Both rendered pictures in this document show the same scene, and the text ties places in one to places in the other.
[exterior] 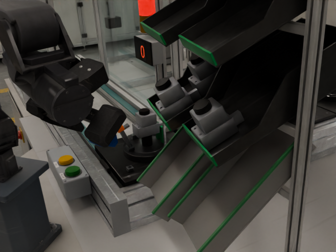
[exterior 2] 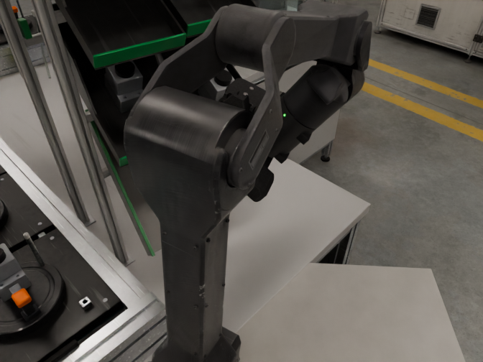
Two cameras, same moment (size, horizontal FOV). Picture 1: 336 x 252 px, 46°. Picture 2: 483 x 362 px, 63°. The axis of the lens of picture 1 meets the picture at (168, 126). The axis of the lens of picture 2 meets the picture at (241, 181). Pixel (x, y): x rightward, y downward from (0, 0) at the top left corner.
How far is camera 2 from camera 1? 0.93 m
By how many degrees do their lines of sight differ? 87
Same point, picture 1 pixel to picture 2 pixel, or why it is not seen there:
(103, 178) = (99, 342)
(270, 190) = not seen: hidden behind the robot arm
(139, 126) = (16, 274)
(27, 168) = not seen: outside the picture
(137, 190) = (134, 285)
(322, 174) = (53, 172)
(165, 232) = (157, 283)
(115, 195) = (142, 311)
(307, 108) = not seen: hidden behind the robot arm
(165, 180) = (152, 227)
